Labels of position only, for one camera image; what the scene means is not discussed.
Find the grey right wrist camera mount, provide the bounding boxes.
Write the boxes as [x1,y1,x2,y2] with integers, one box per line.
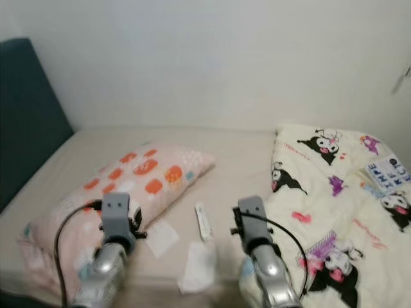
[238,196,270,243]

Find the teal fabric bed frame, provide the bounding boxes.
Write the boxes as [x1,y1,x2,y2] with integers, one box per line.
[0,37,75,212]

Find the cream cartoon print quilt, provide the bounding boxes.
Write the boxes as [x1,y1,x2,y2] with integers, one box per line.
[238,123,411,308]

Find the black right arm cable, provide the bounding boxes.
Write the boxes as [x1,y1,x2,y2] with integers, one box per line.
[241,212,311,297]

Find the beige mattress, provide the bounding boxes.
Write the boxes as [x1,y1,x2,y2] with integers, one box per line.
[0,126,411,302]

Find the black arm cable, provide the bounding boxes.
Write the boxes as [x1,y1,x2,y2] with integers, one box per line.
[241,212,311,297]
[54,200,103,308]

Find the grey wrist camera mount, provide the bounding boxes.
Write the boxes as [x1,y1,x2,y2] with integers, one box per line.
[238,196,270,243]
[101,192,132,237]

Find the white tissue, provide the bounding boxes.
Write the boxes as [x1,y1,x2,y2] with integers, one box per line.
[178,241,218,295]

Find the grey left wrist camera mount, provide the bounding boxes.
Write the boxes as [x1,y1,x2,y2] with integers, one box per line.
[101,192,132,237]

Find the long white tube box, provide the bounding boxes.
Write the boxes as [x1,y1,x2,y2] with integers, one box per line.
[195,202,214,241]

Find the pink pillow with orange spots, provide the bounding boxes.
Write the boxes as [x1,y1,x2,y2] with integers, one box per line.
[21,142,217,302]

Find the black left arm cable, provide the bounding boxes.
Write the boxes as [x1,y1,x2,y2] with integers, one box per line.
[54,200,103,308]

